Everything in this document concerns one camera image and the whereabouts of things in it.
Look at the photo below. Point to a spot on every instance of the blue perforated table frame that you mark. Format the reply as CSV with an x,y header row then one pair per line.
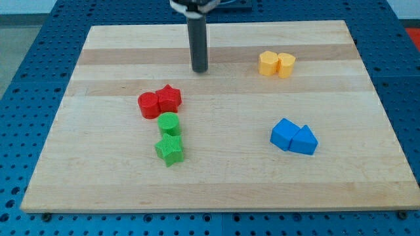
x,y
30,103

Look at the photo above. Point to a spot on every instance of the yellow hexagon block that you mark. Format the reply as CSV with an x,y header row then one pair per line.
x,y
268,63

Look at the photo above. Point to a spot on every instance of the yellow pentagon block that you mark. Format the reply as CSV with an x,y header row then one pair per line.
x,y
286,65

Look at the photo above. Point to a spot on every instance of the blue triangle block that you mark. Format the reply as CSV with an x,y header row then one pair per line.
x,y
304,142

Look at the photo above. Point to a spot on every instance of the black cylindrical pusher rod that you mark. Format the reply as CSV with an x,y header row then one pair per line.
x,y
197,35

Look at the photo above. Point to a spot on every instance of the blue cube block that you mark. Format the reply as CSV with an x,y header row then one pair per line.
x,y
282,134

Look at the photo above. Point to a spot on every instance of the red cylinder block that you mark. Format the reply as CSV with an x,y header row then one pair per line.
x,y
149,105

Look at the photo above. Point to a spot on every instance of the red star block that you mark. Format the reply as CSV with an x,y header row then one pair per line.
x,y
169,99

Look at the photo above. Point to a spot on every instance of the green star block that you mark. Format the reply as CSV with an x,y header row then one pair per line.
x,y
170,149

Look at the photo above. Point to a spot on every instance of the light wooden board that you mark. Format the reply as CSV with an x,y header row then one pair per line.
x,y
100,157

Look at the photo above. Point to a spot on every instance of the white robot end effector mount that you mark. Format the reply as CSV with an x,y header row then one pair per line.
x,y
194,9

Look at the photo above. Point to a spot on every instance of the green cylinder block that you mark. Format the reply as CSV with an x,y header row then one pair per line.
x,y
168,123

